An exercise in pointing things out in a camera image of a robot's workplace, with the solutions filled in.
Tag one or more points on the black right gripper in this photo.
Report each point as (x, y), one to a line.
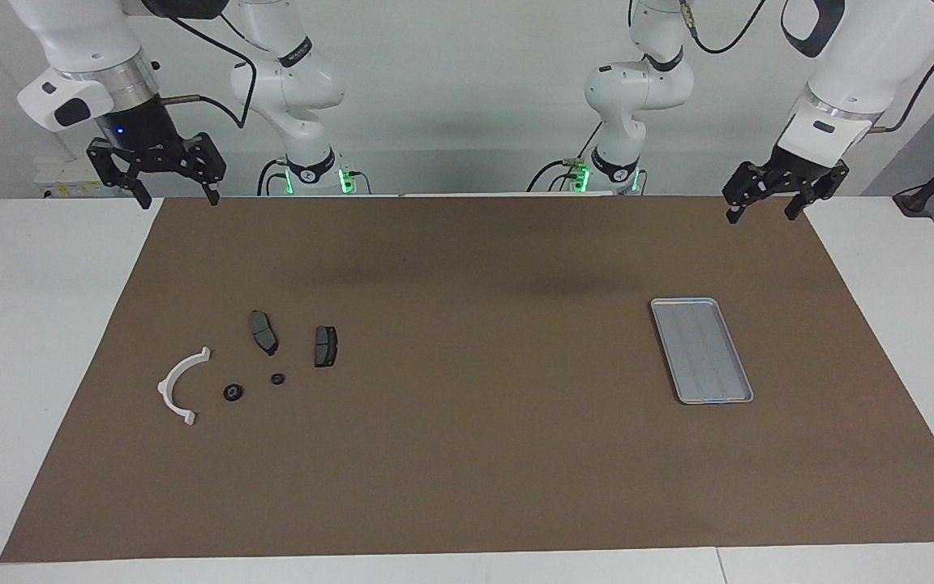
(143, 142)

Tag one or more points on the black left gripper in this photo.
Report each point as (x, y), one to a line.
(799, 174)

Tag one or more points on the large black bearing gear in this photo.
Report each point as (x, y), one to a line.
(232, 392)

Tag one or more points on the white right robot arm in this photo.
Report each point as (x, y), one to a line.
(86, 40)

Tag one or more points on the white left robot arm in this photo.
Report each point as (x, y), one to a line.
(864, 57)

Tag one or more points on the silver metal tray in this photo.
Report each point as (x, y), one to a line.
(702, 349)

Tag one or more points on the white power box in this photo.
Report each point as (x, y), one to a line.
(62, 185)

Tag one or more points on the dark grey curved brake pad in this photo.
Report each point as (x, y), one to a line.
(263, 331)

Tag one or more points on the dark grey squarish brake pad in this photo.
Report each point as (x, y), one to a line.
(325, 345)

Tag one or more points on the brown table mat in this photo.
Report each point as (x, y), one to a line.
(467, 454)

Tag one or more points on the white curved plastic bracket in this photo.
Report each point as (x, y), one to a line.
(164, 389)

